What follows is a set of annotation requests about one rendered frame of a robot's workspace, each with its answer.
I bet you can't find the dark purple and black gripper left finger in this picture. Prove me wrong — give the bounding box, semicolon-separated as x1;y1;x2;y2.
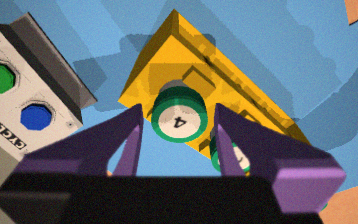
11;103;144;176

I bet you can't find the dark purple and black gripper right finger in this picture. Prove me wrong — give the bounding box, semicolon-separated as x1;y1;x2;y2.
214;103;346;214

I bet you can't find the green screw cap with number 4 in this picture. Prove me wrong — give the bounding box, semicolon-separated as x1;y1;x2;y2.
151;86;208;143

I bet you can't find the blue flat mat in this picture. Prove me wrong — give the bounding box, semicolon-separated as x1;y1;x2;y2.
0;0;358;194

